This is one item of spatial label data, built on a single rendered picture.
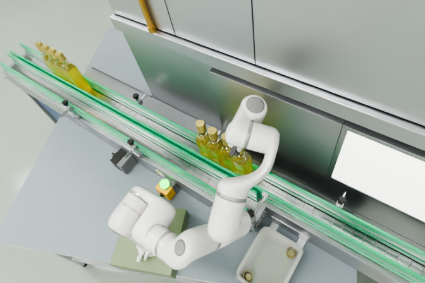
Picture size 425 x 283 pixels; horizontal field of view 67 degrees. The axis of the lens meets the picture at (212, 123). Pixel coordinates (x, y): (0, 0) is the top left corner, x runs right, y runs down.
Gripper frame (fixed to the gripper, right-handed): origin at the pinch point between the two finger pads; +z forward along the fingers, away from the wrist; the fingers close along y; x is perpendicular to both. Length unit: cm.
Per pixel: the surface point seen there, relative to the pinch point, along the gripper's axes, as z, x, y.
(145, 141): 39, -41, 8
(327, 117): -22.4, 18.5, -12.8
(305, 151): 0.9, 20.0, -12.4
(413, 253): 6, 66, -4
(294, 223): 21.1, 32.0, 5.6
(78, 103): 53, -90, 8
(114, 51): 72, -112, -39
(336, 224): 16.3, 44.1, -1.7
